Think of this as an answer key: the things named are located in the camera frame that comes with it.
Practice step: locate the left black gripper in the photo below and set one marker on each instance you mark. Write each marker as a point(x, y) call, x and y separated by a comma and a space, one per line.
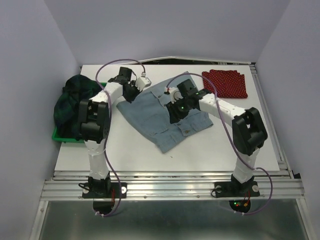
point(129, 99)

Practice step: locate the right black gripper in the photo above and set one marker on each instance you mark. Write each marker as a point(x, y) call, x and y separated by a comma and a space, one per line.
point(175, 115)

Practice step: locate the light blue denim skirt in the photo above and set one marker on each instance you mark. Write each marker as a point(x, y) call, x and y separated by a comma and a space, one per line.
point(149, 116)

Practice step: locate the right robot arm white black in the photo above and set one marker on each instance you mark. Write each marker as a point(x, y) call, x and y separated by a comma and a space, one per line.
point(248, 133)

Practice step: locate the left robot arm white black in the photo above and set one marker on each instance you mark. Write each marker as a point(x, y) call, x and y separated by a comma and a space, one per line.
point(94, 123)

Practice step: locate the dark green plaid skirt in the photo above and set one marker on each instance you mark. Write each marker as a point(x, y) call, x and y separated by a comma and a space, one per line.
point(71, 100)

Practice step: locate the red polka dot skirt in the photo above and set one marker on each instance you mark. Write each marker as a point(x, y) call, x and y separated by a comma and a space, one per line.
point(230, 84)

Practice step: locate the green plastic bin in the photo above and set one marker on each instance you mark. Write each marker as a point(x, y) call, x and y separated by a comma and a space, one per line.
point(60, 136)

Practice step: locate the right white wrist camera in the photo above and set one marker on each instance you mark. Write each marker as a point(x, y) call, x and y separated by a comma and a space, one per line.
point(174, 94)

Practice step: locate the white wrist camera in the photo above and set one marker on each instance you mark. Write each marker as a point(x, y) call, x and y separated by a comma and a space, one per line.
point(142, 82)
point(174, 94)

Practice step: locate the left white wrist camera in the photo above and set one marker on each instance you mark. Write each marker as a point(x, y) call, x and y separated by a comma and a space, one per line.
point(142, 82)

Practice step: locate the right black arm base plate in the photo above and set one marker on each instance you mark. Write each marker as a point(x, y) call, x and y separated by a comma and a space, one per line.
point(228, 189)

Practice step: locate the aluminium extrusion frame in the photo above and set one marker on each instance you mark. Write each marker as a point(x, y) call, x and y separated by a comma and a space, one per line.
point(169, 196)

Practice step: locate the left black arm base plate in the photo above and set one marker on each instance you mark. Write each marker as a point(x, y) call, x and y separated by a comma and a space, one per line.
point(114, 192)

